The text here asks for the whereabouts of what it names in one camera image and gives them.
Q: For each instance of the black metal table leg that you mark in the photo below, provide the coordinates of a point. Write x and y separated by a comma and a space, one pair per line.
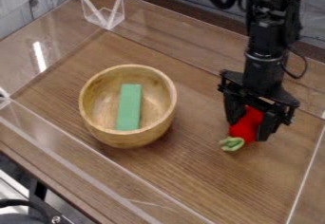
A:
52, 208

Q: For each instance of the wooden bowl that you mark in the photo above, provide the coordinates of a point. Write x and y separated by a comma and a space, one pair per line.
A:
99, 100

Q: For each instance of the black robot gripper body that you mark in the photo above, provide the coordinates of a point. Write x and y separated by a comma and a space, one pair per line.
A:
276, 98

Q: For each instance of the red plush strawberry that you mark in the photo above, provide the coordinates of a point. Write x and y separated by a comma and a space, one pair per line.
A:
242, 132

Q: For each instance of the clear acrylic corner bracket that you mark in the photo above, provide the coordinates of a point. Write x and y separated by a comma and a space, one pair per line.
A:
104, 18

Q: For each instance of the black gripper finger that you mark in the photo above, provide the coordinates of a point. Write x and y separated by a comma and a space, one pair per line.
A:
234, 107
272, 120

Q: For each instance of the green rectangular block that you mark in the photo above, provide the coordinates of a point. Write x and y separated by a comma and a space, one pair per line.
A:
129, 107

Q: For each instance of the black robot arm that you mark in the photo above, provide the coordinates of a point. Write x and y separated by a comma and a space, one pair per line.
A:
254, 90

